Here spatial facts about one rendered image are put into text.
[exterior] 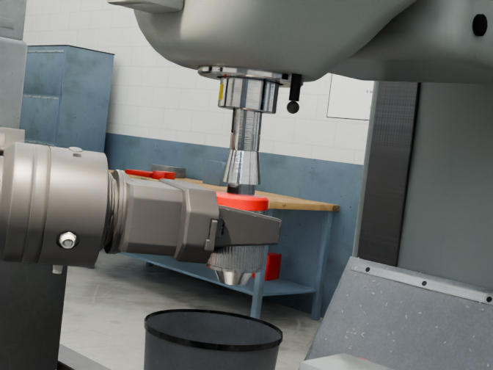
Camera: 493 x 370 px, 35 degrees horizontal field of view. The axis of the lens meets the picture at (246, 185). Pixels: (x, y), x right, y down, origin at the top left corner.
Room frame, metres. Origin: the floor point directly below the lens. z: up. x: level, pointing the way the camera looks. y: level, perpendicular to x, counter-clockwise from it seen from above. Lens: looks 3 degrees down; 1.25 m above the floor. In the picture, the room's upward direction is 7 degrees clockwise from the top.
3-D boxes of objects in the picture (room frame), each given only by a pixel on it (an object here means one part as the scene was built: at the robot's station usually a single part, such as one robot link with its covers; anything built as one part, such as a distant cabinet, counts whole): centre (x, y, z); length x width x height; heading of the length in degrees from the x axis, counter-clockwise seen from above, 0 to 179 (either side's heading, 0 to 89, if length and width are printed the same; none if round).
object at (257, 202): (0.63, 0.00, 1.21); 0.05 x 0.05 x 0.01
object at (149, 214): (0.60, 0.09, 1.19); 0.13 x 0.12 x 0.10; 19
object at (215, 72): (0.63, 0.01, 1.31); 0.09 x 0.09 x 0.01
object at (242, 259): (0.63, 0.00, 1.18); 0.05 x 0.05 x 0.05
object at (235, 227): (0.60, 0.00, 1.19); 0.06 x 0.02 x 0.03; 109
